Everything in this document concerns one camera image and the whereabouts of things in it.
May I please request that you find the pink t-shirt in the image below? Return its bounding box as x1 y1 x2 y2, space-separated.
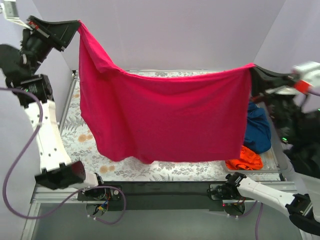
78 24 253 164

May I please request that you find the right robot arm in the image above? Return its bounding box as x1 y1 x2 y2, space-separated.
207 61 320 235

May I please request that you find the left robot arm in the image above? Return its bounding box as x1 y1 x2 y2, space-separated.
0 15 107 200

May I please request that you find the blue t-shirt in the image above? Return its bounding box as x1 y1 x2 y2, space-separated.
243 101 272 155

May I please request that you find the clear plastic bin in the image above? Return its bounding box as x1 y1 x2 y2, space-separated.
222 104 289 174

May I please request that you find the orange t-shirt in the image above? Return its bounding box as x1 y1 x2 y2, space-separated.
225 145 264 171

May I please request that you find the floral patterned table mat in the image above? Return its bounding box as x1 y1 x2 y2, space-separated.
58 70 281 182

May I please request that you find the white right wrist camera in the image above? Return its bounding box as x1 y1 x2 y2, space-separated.
292 61 320 94

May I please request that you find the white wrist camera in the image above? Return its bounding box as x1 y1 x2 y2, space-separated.
0 0 32 30
292 61 320 94

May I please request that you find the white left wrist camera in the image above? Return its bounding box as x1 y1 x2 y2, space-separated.
0 0 32 30

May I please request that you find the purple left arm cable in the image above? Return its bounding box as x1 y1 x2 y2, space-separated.
0 86 127 225

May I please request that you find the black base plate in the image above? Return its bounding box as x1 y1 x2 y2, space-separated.
77 181 258 213

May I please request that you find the aluminium front rail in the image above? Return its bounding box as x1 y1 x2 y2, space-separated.
31 181 301 203

